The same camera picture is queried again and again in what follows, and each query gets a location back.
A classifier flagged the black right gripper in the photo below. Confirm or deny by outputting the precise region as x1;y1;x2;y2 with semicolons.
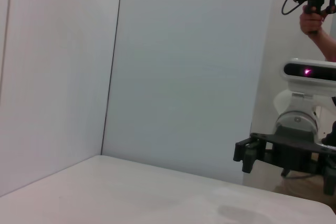
233;125;336;196

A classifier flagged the person's hand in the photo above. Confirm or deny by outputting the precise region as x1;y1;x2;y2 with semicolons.
300;5;326;36

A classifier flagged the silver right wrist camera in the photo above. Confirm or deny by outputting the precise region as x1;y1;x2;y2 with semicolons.
279;58;336;98

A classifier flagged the person's forearm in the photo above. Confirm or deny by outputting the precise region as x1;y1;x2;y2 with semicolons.
311;28;336;63

